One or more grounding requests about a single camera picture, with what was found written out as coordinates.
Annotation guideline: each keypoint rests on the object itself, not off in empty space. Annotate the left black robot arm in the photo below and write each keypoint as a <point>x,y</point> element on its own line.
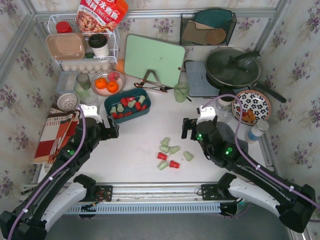
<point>34,217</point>

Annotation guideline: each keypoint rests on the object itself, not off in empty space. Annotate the green capsule bottom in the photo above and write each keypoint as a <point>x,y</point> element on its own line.
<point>162,165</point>

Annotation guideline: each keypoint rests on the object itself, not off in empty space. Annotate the black lid jar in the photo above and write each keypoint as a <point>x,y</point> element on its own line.
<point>225,100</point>

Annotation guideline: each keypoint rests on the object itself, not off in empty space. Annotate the white cup black lid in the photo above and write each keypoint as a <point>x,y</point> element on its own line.
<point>99,44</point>

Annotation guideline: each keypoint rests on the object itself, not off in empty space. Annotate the striped orange cloth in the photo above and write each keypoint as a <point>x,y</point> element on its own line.
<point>59,127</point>

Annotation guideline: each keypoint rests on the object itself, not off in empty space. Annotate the green glass cup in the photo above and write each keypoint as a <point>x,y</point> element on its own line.
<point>181,91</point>

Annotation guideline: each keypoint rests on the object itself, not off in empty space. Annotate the red capsule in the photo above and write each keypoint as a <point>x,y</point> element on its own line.
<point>174,164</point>
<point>144,107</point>
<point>124,102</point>
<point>162,156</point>
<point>115,115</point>

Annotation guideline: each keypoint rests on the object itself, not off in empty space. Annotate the black mesh organizer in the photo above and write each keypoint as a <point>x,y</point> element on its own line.
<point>209,27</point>

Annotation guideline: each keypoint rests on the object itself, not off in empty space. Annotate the blue floral plate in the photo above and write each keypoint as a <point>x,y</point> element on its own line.
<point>255,107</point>

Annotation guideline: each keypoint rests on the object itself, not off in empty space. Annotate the fruit bowl plate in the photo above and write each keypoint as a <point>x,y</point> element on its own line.
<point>108,83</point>

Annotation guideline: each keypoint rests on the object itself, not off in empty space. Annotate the egg tray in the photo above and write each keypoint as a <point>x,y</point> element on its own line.
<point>91,68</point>

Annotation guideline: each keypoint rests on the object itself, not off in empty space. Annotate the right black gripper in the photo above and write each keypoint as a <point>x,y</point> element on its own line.
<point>188,128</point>

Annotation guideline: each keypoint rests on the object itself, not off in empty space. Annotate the mint green cutting board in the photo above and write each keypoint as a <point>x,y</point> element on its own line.
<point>144,53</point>

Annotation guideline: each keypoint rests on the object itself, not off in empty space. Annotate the white wire rack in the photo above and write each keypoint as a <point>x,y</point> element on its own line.
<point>113,38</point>

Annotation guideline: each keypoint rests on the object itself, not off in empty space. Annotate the red lid jar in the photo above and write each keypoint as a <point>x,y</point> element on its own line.
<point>63,27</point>

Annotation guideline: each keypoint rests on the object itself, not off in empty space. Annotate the clear plastic cup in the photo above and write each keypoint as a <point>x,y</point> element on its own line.
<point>91,99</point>

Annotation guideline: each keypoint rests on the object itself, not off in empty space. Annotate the teal storage basket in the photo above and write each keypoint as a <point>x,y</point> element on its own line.
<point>136,99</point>

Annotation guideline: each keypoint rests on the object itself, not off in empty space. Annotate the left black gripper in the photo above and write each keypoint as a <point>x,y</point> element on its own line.
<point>110,130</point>

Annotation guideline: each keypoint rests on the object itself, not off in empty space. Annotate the red snack bag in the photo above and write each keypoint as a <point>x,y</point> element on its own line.
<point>100,16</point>

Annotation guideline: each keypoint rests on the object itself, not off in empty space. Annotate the beige food container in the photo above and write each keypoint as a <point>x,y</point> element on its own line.
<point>66,46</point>

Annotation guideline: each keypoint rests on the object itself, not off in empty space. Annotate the small white colander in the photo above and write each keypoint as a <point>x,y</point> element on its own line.
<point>67,102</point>

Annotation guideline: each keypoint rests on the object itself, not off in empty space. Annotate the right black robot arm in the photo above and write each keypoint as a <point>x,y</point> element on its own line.
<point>293,204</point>

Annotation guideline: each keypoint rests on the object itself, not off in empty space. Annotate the black frying pan with lid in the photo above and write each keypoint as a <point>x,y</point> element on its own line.
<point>233,68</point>

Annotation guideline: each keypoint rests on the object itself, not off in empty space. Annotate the white bottle silver cap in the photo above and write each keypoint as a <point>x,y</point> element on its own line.
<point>259,129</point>

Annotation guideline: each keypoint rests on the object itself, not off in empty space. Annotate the green capsule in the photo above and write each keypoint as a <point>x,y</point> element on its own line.
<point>188,156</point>
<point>120,108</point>
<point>162,165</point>

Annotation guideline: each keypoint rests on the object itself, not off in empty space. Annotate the green tinted glass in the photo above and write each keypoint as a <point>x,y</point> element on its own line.
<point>82,85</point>

